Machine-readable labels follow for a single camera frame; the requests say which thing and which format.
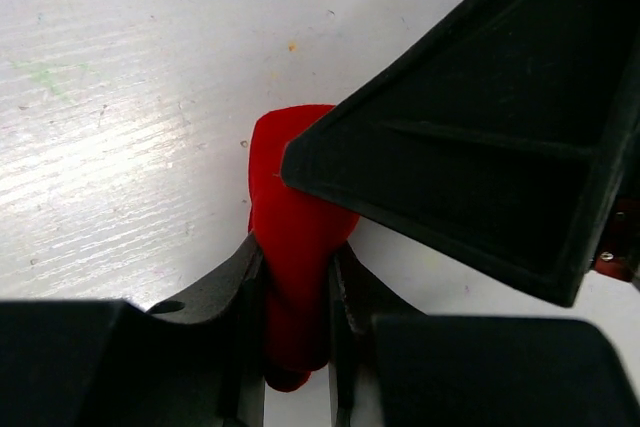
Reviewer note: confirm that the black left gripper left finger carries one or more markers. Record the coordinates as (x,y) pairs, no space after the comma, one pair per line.
(193,359)

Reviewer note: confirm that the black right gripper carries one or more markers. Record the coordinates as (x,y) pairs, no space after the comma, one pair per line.
(501,139)

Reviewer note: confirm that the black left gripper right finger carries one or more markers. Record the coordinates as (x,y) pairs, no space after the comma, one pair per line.
(392,365)

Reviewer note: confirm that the red santa sock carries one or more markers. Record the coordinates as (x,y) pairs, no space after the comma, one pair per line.
(298,234)

